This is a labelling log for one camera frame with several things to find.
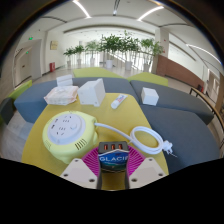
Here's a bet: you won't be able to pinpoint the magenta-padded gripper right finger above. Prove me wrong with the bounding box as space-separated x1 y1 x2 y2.
124 145 168 191

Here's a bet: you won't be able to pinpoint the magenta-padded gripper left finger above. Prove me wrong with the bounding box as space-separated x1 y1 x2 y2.
59 147 103 191

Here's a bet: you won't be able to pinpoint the round yellow-green power strip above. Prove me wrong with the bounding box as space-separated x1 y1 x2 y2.
41 110 100 165

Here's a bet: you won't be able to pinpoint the blue-grey sofa module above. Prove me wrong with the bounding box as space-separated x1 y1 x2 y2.
139 104 221 174

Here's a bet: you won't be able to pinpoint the small white cube box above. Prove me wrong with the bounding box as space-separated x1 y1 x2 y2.
140 86 160 107

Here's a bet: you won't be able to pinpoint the blue-grey sofa with white box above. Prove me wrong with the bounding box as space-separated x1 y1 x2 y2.
129 79 214 126

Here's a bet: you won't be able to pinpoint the white tube with red cap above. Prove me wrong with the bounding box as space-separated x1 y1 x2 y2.
110 93 129 110

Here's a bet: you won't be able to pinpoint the pink wet wipes pack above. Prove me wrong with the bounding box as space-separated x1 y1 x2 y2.
43 85 80 106

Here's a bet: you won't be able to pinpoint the large white box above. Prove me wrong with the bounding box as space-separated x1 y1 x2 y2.
77 78 107 108

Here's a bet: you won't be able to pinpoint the long blue-grey sofa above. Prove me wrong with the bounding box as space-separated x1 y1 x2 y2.
13 77 140 124

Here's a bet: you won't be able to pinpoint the small green sofa module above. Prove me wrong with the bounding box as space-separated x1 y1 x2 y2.
127 71 169 88

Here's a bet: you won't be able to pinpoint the black-framed wooden chair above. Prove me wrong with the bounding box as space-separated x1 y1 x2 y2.
189 83 224 134

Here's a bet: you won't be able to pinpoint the dark grey ottoman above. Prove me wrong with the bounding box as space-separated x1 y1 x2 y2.
0 97 16 125

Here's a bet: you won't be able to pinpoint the green bench seat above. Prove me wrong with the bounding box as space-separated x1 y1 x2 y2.
8 79 33 101

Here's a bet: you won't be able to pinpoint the large green sofa module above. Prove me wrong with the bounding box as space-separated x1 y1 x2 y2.
72 66 126 79

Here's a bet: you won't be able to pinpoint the row of potted plants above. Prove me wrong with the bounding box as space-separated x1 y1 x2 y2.
63 30 165 73

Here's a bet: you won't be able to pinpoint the ceiling strip lights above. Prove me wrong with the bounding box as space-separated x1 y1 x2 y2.
72 0 223 66

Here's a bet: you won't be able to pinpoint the white power cable with plug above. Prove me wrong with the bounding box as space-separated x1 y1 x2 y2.
94 122 178 158

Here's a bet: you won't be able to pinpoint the framed wall picture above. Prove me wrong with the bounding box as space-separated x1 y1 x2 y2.
49 40 59 51

